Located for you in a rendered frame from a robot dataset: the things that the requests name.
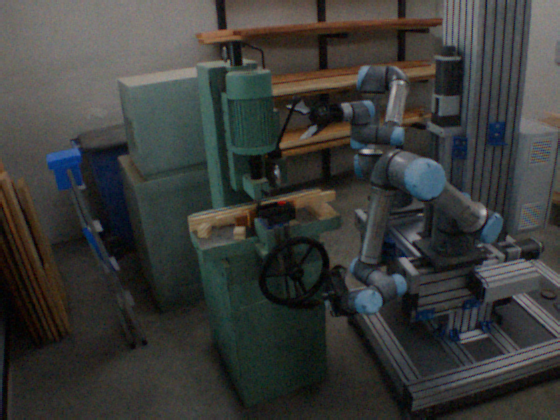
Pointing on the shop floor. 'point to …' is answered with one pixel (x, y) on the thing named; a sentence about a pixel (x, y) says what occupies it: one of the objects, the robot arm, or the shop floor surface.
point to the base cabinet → (266, 334)
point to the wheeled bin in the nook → (109, 184)
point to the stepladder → (64, 169)
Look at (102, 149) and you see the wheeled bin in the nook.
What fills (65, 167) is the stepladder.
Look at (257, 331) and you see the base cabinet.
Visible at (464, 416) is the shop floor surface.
